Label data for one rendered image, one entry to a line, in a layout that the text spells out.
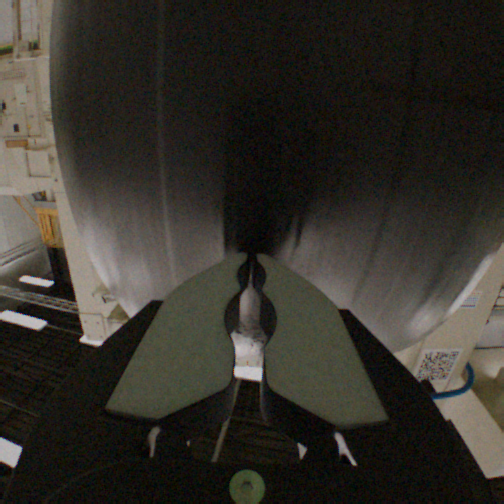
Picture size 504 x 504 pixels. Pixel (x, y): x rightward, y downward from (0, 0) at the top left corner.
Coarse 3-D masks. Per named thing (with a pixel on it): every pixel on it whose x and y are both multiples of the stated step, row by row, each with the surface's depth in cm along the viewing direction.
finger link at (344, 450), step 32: (352, 320) 9; (384, 352) 8; (384, 384) 7; (416, 384) 7; (416, 416) 6; (352, 448) 5; (384, 448) 5; (416, 448) 5; (448, 448) 5; (416, 480) 5; (448, 480) 5
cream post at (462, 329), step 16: (496, 256) 35; (496, 272) 36; (480, 288) 37; (496, 288) 37; (480, 304) 39; (448, 320) 40; (464, 320) 40; (480, 320) 40; (432, 336) 41; (448, 336) 41; (464, 336) 41; (400, 352) 44; (416, 352) 42; (464, 352) 42; (432, 384) 45; (448, 384) 45
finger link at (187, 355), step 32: (192, 288) 10; (224, 288) 10; (160, 320) 8; (192, 320) 8; (224, 320) 8; (160, 352) 7; (192, 352) 7; (224, 352) 7; (128, 384) 6; (160, 384) 6; (192, 384) 6; (224, 384) 6; (128, 416) 6; (160, 416) 6; (192, 416) 6; (224, 416) 7
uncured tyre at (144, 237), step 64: (64, 0) 11; (128, 0) 9; (192, 0) 9; (256, 0) 9; (320, 0) 9; (384, 0) 9; (448, 0) 9; (64, 64) 11; (128, 64) 10; (192, 64) 10; (256, 64) 10; (320, 64) 10; (384, 64) 10; (448, 64) 10; (64, 128) 13; (128, 128) 11; (192, 128) 11; (256, 128) 11; (320, 128) 11; (384, 128) 11; (448, 128) 11; (128, 192) 12; (192, 192) 12; (256, 192) 12; (320, 192) 12; (384, 192) 12; (448, 192) 12; (128, 256) 14; (192, 256) 14; (320, 256) 14; (384, 256) 14; (448, 256) 14; (256, 320) 17; (384, 320) 17
